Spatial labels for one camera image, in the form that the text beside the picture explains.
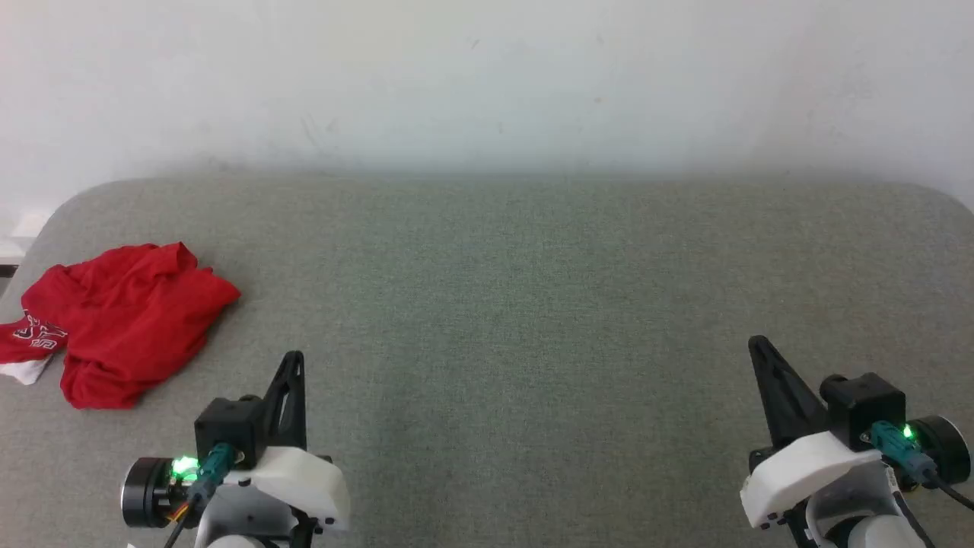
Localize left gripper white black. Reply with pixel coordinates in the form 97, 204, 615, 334
120, 351, 352, 535

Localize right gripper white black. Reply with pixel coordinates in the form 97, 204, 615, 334
740, 335, 972, 530

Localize red shorts with white stripes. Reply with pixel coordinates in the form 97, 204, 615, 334
0, 242, 242, 410

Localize grey fabric sofa cushion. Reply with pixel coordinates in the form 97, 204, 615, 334
0, 174, 974, 548

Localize left arm cable green plug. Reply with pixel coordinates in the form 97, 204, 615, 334
162, 443, 238, 548

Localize arm cable green plug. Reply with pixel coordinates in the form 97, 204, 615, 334
162, 443, 238, 548
866, 420, 974, 512

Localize right arm cable green plug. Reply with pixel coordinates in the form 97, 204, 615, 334
866, 420, 974, 512

